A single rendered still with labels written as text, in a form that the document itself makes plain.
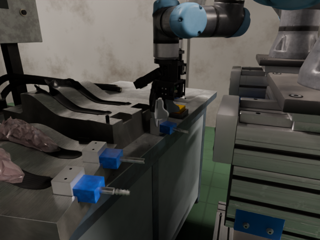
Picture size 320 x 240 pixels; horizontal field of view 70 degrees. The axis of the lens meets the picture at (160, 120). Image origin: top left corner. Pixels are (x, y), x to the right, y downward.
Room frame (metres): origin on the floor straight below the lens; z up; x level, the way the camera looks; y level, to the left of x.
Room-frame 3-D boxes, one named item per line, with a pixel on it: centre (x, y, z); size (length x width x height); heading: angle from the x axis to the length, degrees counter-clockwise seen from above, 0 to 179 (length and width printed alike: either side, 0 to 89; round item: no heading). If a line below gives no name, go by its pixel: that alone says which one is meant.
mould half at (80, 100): (0.79, 0.29, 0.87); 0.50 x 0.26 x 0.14; 63
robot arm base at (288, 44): (0.82, -0.46, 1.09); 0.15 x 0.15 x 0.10
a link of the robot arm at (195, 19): (0.61, -0.07, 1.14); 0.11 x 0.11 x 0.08; 22
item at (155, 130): (0.69, -0.04, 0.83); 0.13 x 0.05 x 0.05; 56
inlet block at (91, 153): (0.44, 0.10, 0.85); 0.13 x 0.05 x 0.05; 80
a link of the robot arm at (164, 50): (0.70, -0.02, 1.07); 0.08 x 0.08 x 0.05
